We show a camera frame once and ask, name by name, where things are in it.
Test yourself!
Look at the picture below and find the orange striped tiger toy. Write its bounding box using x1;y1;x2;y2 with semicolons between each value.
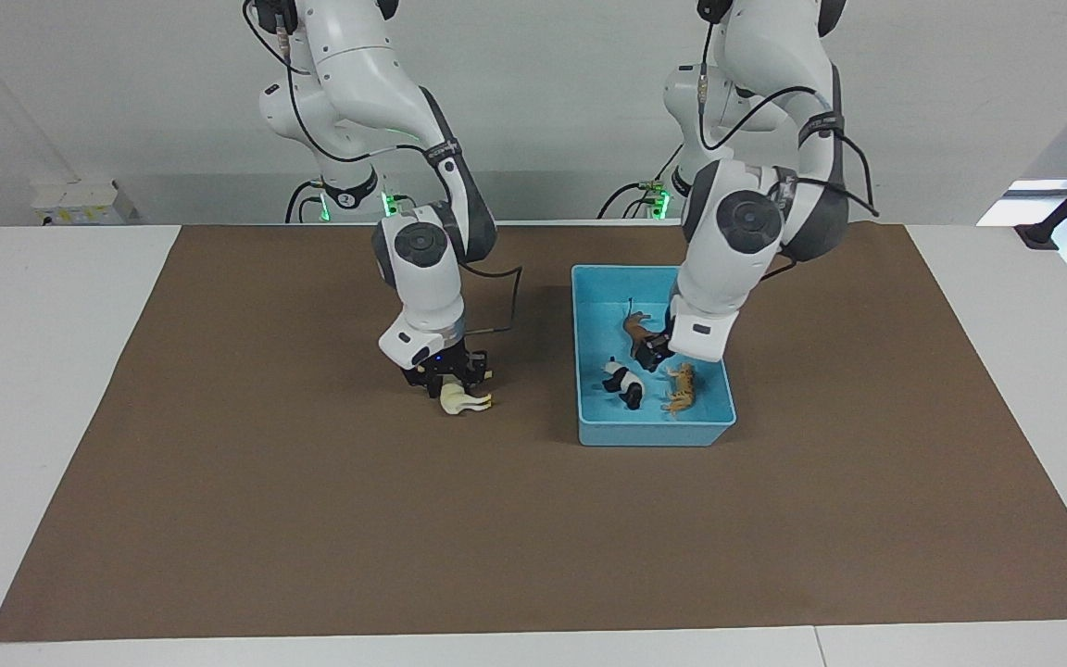
662;362;699;419

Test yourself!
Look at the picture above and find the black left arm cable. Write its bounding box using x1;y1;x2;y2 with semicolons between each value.
696;9;879;279

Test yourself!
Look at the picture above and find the brown lion toy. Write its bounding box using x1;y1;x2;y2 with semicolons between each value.
623;298;660;361

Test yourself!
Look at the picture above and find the cream white horse toy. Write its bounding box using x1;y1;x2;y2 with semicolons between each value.
440;383;495;416

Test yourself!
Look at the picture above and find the black white panda toy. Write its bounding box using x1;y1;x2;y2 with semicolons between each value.
601;358;646;410

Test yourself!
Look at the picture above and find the black base cable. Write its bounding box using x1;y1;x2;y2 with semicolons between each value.
285;180;326;224
597;182;672;220

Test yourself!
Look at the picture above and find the brown paper table mat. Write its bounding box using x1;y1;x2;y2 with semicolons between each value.
0;223;1067;644

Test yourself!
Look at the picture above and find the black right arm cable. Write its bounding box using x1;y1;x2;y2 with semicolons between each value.
244;0;523;334

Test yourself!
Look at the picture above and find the white box with labels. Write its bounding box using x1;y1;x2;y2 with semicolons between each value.
31;179;139;227

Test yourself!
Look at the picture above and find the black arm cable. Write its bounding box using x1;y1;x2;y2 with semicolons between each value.
696;9;879;279
244;0;523;334

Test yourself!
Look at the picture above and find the light blue storage box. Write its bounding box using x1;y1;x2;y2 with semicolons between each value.
571;264;738;448

